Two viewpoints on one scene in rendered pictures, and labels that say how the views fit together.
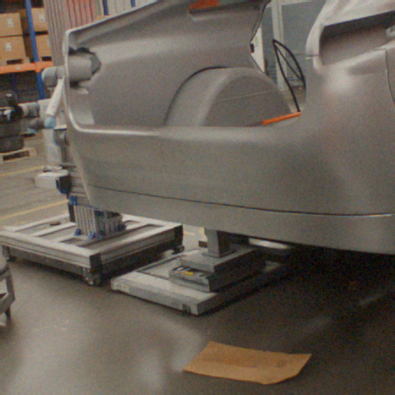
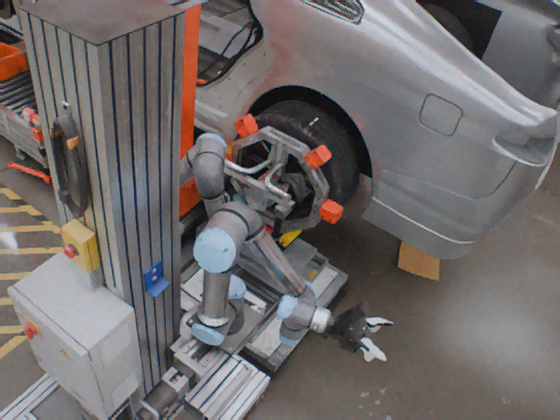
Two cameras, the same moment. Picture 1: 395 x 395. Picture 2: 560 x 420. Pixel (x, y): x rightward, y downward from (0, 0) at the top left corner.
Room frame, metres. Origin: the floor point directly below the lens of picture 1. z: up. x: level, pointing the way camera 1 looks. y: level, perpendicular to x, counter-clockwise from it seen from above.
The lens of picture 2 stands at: (4.96, 1.79, 2.45)
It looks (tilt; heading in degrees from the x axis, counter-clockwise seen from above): 43 degrees down; 248
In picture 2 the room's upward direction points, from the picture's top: 12 degrees clockwise
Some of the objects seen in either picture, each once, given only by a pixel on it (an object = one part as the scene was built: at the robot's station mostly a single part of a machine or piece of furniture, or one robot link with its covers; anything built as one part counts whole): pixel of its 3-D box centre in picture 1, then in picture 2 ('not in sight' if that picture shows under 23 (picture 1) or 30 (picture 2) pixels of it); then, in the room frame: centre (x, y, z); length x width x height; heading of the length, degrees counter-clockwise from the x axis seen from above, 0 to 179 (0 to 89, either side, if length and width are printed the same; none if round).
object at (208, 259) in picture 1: (218, 238); (279, 235); (4.16, -0.10, 0.32); 0.40 x 0.30 x 0.28; 132
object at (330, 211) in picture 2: not in sight; (330, 211); (4.07, 0.24, 0.85); 0.09 x 0.08 x 0.07; 132
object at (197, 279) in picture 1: (217, 268); (278, 258); (4.14, -0.08, 0.13); 0.50 x 0.36 x 0.10; 132
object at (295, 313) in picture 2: (30, 109); (296, 311); (4.52, 1.01, 1.21); 0.11 x 0.08 x 0.09; 147
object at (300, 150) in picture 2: not in sight; (276, 182); (4.29, 0.01, 0.85); 0.54 x 0.07 x 0.54; 132
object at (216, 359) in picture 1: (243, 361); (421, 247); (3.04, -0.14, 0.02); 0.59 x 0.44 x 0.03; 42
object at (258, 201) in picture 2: not in sight; (268, 189); (4.34, 0.06, 0.85); 0.21 x 0.14 x 0.14; 42
